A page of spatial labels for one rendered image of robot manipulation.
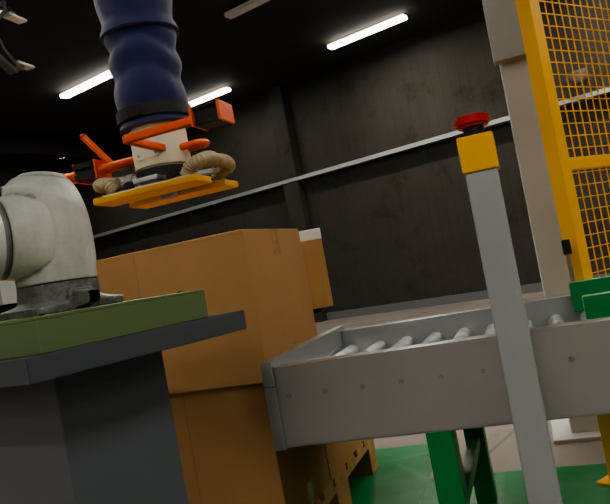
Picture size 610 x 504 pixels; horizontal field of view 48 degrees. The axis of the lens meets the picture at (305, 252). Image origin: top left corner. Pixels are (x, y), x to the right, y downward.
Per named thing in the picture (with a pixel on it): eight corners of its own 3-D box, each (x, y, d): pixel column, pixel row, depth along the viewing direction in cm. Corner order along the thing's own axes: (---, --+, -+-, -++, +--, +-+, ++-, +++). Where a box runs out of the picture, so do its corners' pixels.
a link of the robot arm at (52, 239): (113, 273, 136) (97, 164, 136) (20, 286, 124) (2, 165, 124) (79, 281, 148) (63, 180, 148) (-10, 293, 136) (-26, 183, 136)
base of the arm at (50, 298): (50, 313, 121) (45, 282, 121) (-4, 322, 136) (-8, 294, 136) (138, 299, 134) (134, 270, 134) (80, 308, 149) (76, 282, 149)
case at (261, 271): (321, 355, 214) (298, 228, 215) (268, 382, 176) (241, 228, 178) (158, 377, 235) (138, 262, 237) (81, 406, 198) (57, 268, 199)
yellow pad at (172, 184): (212, 182, 199) (209, 165, 199) (196, 180, 189) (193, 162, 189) (112, 207, 209) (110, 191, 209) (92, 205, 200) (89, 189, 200)
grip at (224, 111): (235, 123, 177) (231, 104, 178) (221, 118, 169) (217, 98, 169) (206, 131, 180) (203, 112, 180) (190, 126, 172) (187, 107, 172)
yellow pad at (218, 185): (239, 187, 217) (236, 171, 217) (225, 184, 207) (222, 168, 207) (146, 209, 227) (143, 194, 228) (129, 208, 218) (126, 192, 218)
